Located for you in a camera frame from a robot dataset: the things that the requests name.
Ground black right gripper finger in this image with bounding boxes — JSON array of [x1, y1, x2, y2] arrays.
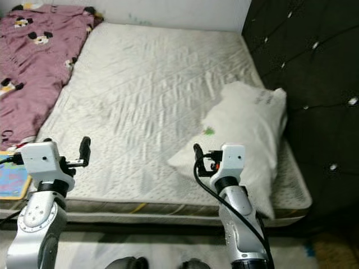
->
[[192, 143, 206, 179]]

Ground blue yellow children's book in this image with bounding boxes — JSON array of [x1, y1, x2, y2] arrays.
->
[[0, 150, 34, 200]]

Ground white pillow with tree print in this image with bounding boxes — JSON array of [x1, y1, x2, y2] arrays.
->
[[167, 81, 288, 219]]

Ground white quilted mattress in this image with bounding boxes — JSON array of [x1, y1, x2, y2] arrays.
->
[[0, 22, 314, 228]]

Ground purple cartoon print blanket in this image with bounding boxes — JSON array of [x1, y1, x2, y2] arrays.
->
[[0, 4, 96, 152]]

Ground silver robot right leg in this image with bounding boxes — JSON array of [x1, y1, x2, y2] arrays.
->
[[179, 258, 213, 269]]

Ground silver robot leg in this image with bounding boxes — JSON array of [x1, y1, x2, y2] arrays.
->
[[179, 258, 213, 269], [105, 257, 149, 269]]

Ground silver robot left leg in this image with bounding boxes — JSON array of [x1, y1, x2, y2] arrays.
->
[[105, 257, 149, 269]]

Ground dark tufted bed headboard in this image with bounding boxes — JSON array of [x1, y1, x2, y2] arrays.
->
[[241, 0, 359, 225]]

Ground brown doormat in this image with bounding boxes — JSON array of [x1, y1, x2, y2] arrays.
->
[[309, 230, 359, 269]]

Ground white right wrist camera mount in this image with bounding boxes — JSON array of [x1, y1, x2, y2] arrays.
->
[[213, 143, 246, 185]]

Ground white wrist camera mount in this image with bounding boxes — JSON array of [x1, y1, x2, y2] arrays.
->
[[213, 143, 246, 185], [21, 141, 76, 194]]

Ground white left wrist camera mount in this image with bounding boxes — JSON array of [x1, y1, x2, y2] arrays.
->
[[21, 141, 76, 194]]

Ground long black left arm cable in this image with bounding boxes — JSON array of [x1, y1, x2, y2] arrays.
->
[[0, 154, 26, 169]]

